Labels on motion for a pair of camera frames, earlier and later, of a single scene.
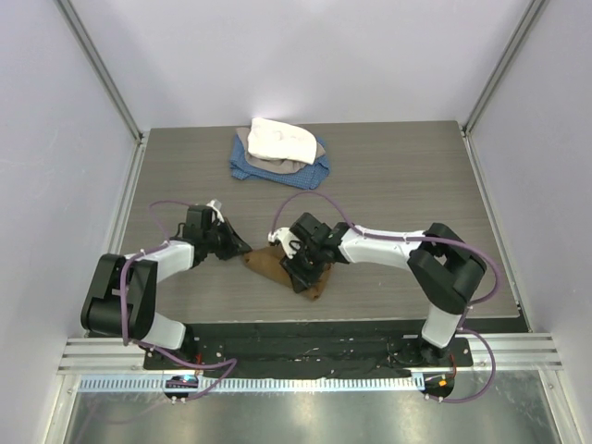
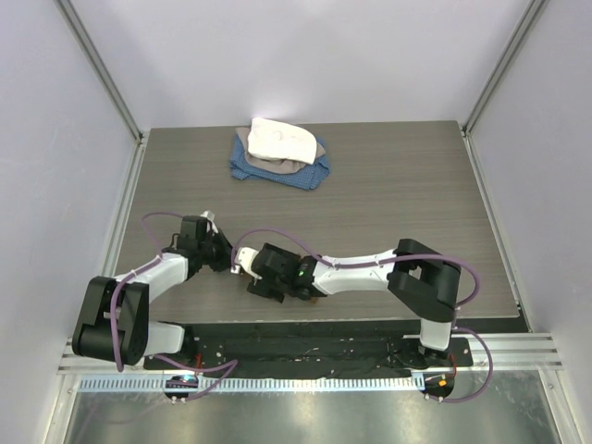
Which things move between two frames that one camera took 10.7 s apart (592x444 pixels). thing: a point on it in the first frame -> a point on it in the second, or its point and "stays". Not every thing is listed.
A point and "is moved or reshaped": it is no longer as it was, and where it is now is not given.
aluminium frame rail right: x=533 y=11 stays
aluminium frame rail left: x=101 y=69 stays
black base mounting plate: x=313 y=349 stays
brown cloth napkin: x=267 y=262 is moved or reshaped
